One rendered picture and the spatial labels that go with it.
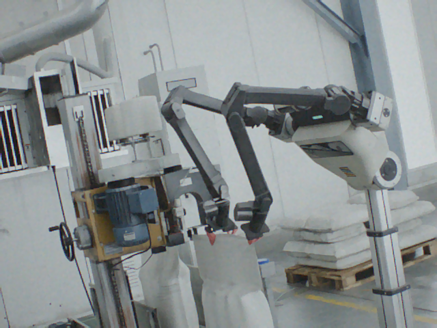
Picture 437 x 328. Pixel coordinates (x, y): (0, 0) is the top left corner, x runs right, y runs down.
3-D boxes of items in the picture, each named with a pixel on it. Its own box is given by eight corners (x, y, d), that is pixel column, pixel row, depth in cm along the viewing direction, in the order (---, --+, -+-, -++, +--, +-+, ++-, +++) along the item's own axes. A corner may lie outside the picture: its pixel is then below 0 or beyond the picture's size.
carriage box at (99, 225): (167, 244, 314) (153, 175, 312) (97, 262, 298) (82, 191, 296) (147, 241, 335) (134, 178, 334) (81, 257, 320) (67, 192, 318)
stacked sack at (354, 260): (377, 259, 587) (375, 245, 587) (337, 273, 567) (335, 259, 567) (331, 254, 646) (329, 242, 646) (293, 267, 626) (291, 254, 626)
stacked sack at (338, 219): (391, 216, 587) (388, 199, 586) (331, 235, 556) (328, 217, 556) (360, 215, 624) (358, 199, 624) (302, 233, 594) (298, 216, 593)
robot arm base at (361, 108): (361, 93, 257) (354, 124, 255) (345, 85, 254) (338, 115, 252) (376, 91, 249) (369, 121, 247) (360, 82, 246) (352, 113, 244)
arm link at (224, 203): (233, 201, 286) (225, 195, 290) (218, 206, 283) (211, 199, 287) (231, 215, 289) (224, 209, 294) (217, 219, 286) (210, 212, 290)
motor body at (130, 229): (156, 240, 290) (145, 182, 289) (123, 249, 284) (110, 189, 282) (143, 238, 304) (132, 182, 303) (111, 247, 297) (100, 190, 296)
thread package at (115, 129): (143, 135, 319) (136, 99, 318) (114, 141, 312) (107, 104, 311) (132, 138, 332) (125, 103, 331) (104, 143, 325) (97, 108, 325)
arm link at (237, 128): (240, 111, 235) (233, 98, 244) (225, 117, 235) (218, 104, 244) (276, 206, 258) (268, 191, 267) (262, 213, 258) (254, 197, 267)
